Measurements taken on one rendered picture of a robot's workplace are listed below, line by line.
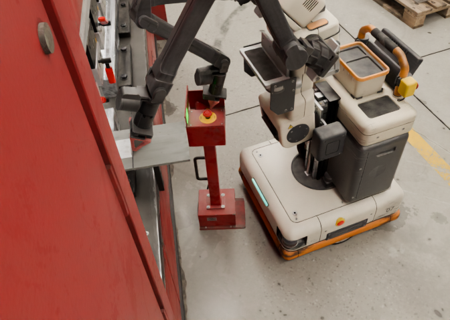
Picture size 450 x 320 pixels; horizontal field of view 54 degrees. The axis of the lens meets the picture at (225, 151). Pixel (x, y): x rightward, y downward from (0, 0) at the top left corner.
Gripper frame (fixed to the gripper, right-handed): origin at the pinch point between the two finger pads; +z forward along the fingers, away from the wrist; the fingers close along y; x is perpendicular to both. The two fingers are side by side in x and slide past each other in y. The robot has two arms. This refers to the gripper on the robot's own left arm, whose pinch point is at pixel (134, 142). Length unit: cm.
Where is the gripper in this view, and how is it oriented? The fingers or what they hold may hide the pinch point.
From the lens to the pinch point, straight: 148.2
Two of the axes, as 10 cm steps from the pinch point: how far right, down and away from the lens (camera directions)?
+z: -4.0, 6.8, 6.2
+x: 9.0, 1.6, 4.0
